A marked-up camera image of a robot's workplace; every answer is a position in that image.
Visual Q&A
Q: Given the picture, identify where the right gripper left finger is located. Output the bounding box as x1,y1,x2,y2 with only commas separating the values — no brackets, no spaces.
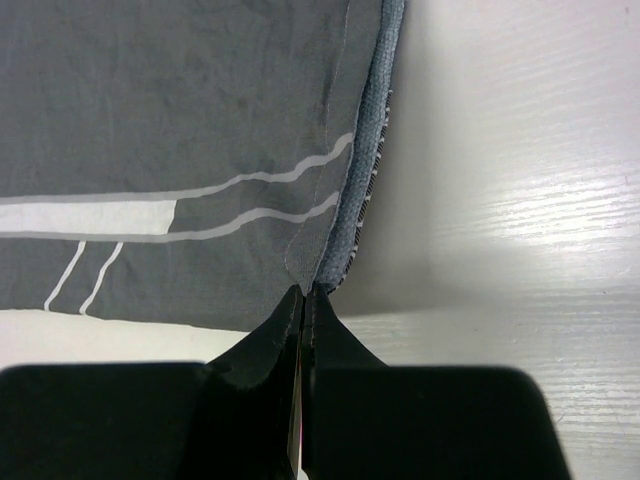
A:
1,287,304,479

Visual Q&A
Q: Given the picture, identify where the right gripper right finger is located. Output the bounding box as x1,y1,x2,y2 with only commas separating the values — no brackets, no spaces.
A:
302,287,570,479

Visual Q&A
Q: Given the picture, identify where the grey striped cloth napkin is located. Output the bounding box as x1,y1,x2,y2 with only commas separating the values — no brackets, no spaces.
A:
1,1,405,331

